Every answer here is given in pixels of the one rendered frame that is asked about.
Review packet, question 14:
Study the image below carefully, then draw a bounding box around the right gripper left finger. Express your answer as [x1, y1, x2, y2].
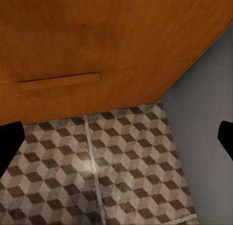
[0, 121, 25, 179]

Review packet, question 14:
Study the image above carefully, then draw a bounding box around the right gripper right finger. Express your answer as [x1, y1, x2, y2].
[217, 121, 233, 160]

